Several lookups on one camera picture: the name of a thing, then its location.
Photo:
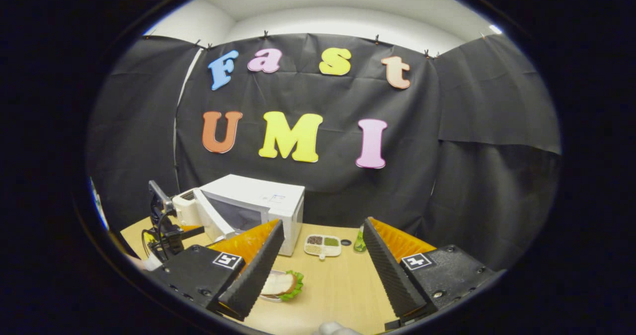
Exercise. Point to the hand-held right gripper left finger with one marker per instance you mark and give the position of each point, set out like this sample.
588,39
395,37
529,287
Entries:
253,280

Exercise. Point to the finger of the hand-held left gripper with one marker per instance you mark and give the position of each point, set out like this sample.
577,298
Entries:
191,231

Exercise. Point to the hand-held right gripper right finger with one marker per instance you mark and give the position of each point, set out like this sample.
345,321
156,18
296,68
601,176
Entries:
390,275

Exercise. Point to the sandwich with lettuce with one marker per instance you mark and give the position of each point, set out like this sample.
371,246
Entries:
280,284

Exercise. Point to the white microwave oven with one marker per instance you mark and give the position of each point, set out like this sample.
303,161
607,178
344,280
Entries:
258,191

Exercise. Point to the white toaster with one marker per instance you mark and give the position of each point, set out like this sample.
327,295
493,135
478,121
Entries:
186,213

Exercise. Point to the white rectangular dish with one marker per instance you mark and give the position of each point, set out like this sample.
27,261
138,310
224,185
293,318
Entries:
268,298

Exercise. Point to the green label bottle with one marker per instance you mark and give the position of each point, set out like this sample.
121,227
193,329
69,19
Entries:
358,245

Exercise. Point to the white divided condiment dish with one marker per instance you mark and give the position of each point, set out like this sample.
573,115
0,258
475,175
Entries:
323,250

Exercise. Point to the black backdrop cloth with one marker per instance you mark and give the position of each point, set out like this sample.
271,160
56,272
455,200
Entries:
323,91

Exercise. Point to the ceiling light panel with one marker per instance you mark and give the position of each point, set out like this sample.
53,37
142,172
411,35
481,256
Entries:
495,29

